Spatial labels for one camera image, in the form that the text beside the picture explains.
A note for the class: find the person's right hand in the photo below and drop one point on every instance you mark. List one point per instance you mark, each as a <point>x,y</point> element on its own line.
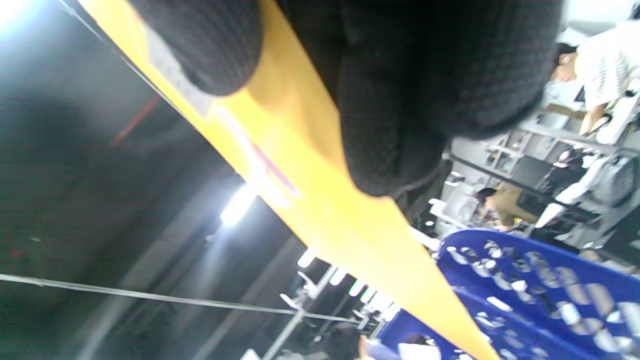
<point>425,75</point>

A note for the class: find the orange L-shaped folder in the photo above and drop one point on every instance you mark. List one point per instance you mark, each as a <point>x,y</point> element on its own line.
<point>320,190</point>

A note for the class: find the pink sticky note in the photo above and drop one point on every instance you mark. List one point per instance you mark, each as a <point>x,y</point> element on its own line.
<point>265,165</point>

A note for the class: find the blue plastic file rack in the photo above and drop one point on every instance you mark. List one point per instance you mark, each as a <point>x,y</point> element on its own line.
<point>525,280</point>

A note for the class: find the white paper label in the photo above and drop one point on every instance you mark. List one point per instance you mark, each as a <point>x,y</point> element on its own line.
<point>175,75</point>

